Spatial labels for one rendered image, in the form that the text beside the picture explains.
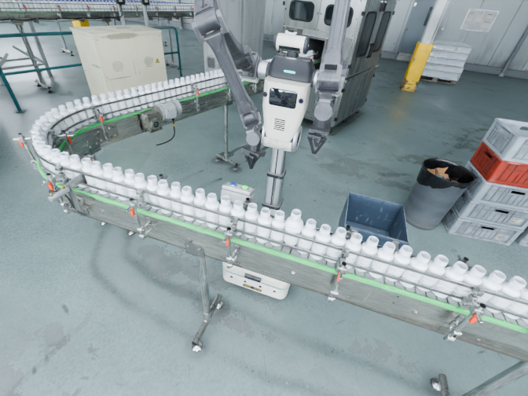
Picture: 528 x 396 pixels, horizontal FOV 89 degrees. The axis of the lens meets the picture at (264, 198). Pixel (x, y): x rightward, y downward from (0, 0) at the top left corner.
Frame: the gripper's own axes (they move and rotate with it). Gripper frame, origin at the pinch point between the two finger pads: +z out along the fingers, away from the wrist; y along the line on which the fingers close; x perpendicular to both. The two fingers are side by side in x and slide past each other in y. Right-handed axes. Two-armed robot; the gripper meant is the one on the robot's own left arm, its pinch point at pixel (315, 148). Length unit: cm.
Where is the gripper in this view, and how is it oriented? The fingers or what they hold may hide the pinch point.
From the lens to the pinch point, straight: 104.6
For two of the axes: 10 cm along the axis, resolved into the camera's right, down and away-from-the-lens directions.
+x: -9.4, -2.6, 2.1
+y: 3.2, -5.6, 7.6
